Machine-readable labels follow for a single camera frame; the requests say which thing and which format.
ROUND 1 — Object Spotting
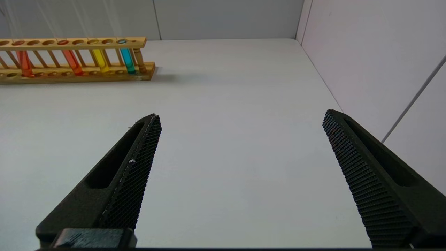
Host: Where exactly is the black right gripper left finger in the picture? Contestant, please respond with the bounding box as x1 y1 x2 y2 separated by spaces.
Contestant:
36 114 162 244

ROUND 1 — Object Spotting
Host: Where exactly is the blue pigment test tube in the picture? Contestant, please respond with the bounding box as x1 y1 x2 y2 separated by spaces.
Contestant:
116 38 137 74

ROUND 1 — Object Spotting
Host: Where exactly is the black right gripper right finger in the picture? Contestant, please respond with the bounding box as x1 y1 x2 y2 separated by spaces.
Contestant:
323 109 446 249

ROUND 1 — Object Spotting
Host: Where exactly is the wooden test tube rack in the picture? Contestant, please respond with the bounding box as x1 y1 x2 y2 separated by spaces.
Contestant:
0 37 156 84

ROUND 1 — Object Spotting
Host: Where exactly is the yellow pigment test tube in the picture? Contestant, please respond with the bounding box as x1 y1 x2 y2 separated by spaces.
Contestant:
87 39 110 73

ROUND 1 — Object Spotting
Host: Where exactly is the red pigment test tube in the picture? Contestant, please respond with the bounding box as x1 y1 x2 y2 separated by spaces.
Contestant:
12 40 35 77
57 39 84 76

